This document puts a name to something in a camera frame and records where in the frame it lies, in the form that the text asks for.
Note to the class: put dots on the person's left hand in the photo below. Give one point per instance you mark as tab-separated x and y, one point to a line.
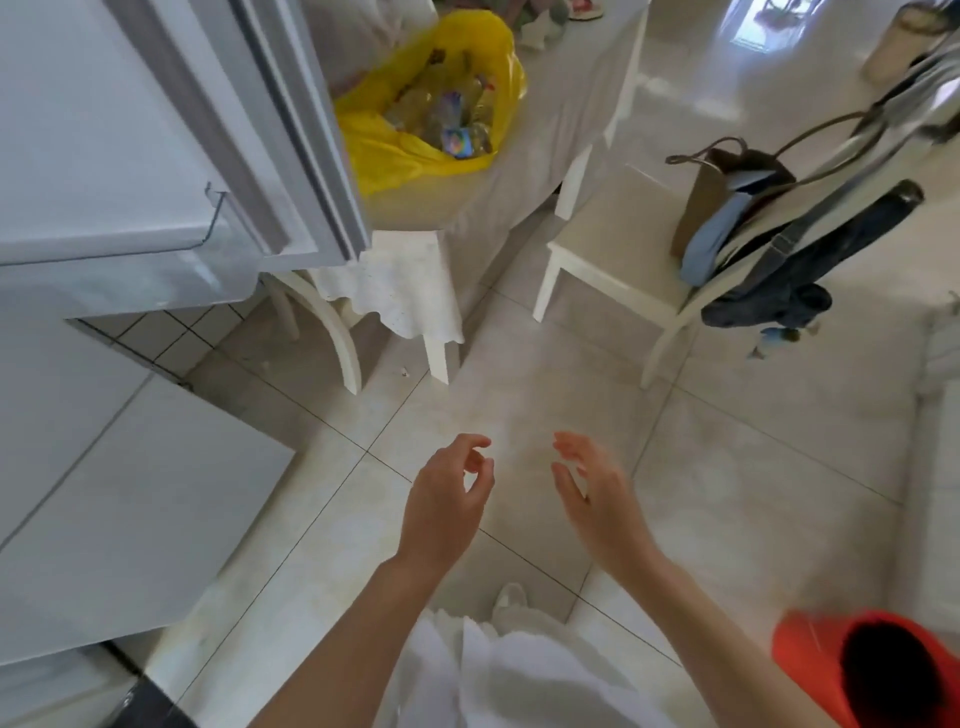
442	510

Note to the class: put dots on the person's right hand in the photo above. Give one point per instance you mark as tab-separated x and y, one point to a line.
611	517

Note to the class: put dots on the yellow plastic bag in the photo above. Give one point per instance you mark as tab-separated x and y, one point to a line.
382	157

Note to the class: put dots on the white refrigerator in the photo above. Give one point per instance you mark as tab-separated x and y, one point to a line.
112	150

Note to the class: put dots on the person's left forearm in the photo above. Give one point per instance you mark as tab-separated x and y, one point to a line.
345	652

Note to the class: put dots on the person's right forearm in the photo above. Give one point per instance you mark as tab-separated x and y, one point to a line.
712	652

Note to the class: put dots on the person's white shoe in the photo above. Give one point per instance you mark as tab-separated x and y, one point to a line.
510	600

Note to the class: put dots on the brown paper bag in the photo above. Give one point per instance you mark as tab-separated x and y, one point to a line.
697	210

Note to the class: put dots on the white slatted chair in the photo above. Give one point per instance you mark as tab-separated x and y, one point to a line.
330	330

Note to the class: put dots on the orange bin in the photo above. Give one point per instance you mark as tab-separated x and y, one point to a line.
810	652

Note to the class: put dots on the white cushioned chair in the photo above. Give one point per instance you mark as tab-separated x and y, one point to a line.
615	247

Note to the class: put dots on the light blue cloth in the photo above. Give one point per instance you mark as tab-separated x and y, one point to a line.
712	240

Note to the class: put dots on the round dining table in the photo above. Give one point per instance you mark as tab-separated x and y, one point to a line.
555	97

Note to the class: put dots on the beige cylindrical container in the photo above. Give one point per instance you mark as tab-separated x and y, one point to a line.
896	45

